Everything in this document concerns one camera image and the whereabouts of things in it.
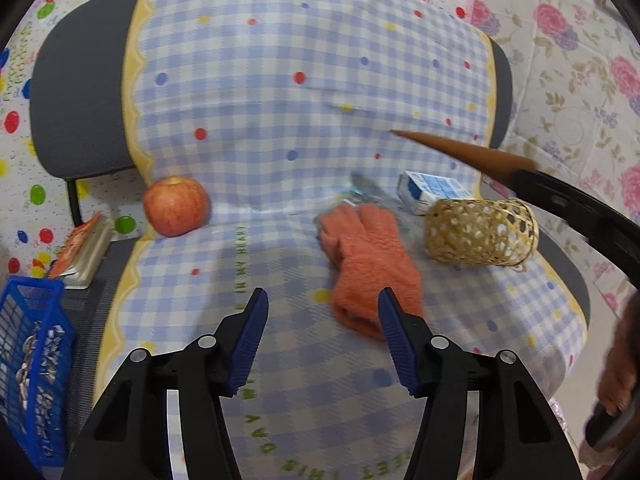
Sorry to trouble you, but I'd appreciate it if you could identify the red apple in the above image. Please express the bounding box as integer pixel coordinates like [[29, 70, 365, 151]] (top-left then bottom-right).
[[143, 176, 211, 237]]

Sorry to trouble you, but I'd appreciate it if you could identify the blue checkered dotted cloth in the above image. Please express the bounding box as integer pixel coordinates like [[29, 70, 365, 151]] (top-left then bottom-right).
[[95, 0, 586, 480]]

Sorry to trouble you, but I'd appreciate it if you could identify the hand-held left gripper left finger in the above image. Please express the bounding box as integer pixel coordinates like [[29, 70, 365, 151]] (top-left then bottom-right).
[[60, 287, 271, 480]]

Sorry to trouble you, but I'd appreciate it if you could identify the blue white carton box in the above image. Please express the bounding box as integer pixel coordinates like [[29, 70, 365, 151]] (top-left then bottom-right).
[[397, 170, 473, 216]]

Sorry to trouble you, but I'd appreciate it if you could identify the orange cover book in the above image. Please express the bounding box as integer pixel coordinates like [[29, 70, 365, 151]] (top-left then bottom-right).
[[47, 212, 115, 290]]

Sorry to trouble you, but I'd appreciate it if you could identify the grey office chair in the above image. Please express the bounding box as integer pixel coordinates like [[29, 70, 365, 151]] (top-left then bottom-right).
[[29, 0, 593, 441]]

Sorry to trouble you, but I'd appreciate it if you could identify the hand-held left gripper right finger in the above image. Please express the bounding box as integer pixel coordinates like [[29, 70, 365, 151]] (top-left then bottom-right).
[[377, 287, 583, 480]]

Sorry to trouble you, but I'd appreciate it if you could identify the woven bamboo basket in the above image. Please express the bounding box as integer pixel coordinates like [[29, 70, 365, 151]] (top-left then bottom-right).
[[424, 197, 540, 267]]

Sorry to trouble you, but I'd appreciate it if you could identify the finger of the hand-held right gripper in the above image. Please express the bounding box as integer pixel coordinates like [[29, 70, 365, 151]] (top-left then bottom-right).
[[512, 167, 640, 291]]

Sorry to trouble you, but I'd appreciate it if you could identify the orange knitted glove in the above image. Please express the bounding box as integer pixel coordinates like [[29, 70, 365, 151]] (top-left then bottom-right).
[[317, 202, 426, 341]]

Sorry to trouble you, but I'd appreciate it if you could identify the blue plastic basket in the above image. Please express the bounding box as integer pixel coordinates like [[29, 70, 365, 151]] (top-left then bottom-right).
[[0, 275, 78, 471]]

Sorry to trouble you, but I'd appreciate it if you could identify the pile of silver pieces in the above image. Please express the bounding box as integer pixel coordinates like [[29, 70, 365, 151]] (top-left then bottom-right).
[[0, 325, 63, 411]]

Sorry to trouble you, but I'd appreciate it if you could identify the person's right hand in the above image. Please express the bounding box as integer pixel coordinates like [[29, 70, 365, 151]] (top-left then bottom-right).
[[597, 290, 640, 416]]

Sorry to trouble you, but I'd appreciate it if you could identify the floral plastic sheet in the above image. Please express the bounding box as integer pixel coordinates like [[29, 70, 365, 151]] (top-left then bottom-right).
[[465, 0, 640, 311]]

